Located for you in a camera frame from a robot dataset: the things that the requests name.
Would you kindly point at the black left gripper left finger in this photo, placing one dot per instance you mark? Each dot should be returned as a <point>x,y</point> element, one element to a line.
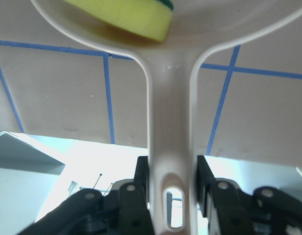
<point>122,211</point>

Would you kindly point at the yellow green sponge piece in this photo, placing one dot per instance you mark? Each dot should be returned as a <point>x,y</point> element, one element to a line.
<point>150,19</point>

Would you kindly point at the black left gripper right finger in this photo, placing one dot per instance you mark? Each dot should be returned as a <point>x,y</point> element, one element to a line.
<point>230,211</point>

